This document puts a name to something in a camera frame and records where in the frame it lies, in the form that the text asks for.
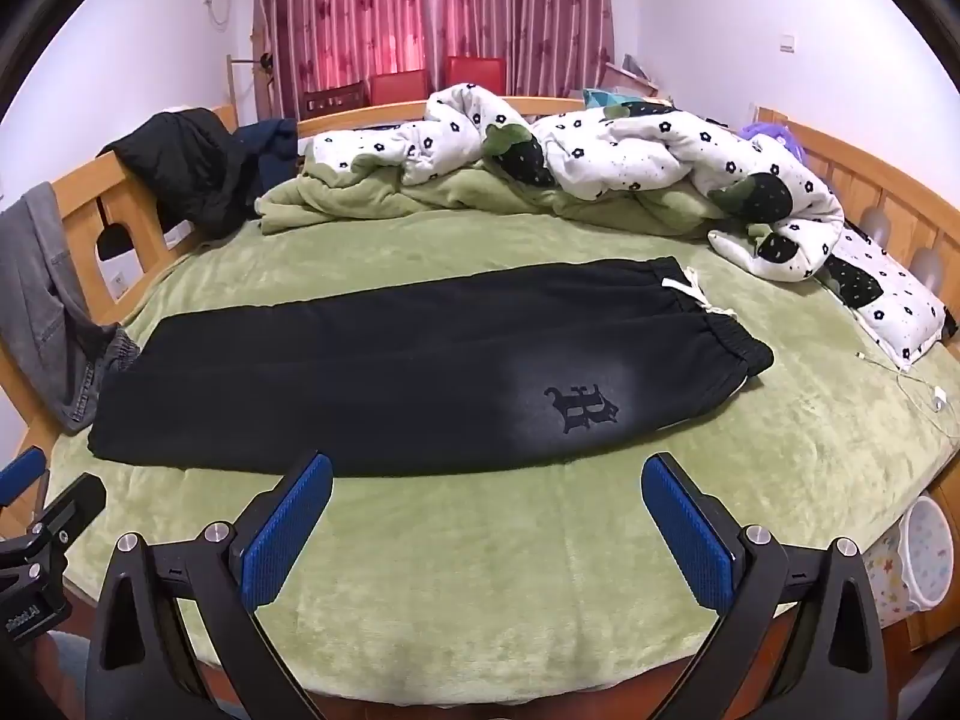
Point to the red floral curtain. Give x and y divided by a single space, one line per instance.
337 7
525 7

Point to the white floral pillow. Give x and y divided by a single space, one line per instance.
892 300

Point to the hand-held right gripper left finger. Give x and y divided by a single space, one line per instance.
289 536

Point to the purple plush item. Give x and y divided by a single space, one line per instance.
772 135

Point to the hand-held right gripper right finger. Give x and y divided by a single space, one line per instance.
686 540

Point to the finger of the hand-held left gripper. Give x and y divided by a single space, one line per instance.
71 506
19 472

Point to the black jacket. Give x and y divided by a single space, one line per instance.
187 165

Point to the wooden coat rack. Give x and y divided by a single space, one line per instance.
232 82

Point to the white charger plug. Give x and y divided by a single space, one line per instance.
939 397

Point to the black sweatpants with emblem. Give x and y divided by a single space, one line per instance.
375 375

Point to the white wall outlet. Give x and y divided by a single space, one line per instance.
120 285

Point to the grey knit garment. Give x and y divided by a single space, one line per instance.
37 277

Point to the wooden stand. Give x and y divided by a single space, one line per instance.
634 75

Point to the star patterned storage box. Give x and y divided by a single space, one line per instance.
885 577

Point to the dark wooden chair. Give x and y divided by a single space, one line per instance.
334 99

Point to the teal item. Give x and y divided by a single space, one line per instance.
607 100

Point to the navy garment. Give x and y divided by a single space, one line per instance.
266 139

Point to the red chair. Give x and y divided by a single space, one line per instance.
474 73
397 86

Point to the white mesh basket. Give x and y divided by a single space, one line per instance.
930 555

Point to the green fleece bed sheet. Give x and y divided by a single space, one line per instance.
525 577

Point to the person's blue jeans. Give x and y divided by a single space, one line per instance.
67 675

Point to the white floral green-backed quilt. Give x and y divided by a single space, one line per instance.
660 150

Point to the wooden bed frame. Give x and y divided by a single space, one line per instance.
862 180

